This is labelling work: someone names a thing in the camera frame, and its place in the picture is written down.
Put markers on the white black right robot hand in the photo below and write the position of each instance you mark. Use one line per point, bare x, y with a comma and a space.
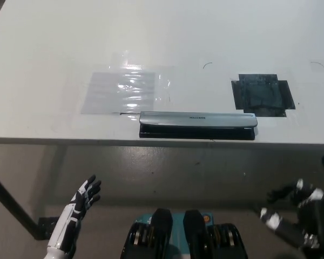
313, 215

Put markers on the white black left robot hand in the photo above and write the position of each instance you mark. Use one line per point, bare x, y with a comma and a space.
70, 215

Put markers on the silver black hole puncher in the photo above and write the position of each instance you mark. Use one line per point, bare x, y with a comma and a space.
194, 120

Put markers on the black table leg foot plate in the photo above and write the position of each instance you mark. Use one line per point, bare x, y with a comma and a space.
46, 226

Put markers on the black metal table leg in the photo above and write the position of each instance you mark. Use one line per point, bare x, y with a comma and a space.
13, 205

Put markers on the black tape patch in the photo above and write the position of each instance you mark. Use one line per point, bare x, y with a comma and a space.
262, 94

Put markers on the clear plastic sleeve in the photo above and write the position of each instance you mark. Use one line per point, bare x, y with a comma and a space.
118, 91

